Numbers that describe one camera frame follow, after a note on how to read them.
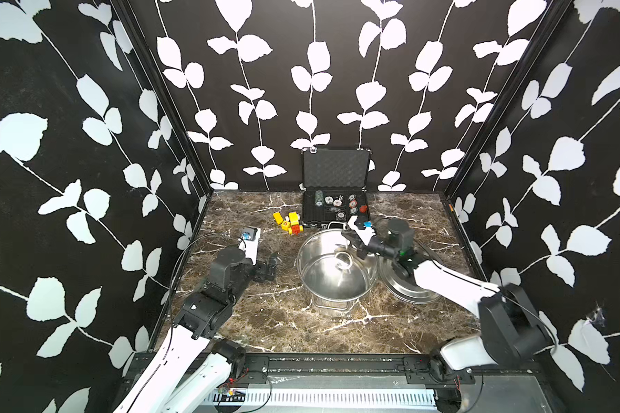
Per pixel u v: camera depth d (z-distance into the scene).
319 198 1.14
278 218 1.11
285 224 1.07
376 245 0.72
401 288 0.89
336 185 1.18
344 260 0.93
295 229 1.04
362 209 1.12
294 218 1.10
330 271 0.95
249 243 0.59
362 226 0.69
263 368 0.73
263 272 0.62
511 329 0.43
